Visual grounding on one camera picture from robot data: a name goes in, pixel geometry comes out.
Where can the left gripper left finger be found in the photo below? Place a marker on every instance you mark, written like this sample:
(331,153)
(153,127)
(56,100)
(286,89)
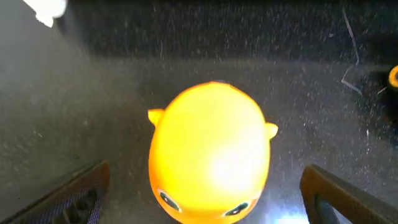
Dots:
(84,180)

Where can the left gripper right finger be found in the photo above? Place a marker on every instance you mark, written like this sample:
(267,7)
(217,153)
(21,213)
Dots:
(342,193)

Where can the yellow rubber duck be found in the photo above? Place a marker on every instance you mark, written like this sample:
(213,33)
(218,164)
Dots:
(208,149)

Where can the white plush goose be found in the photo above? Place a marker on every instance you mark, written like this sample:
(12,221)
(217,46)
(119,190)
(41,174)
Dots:
(46,7)

